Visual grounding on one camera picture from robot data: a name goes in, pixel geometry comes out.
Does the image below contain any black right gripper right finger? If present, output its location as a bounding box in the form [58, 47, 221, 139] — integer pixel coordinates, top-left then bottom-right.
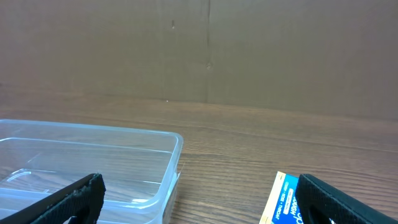
[295, 174, 397, 224]

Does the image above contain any blue yellow VapoDrops box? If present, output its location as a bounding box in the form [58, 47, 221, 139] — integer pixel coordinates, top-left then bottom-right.
[259, 171, 303, 224]

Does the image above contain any clear plastic container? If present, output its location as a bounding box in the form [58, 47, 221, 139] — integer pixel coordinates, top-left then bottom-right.
[1, 119, 183, 223]

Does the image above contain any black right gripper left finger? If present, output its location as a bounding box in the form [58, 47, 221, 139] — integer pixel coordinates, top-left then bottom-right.
[1, 173, 106, 224]

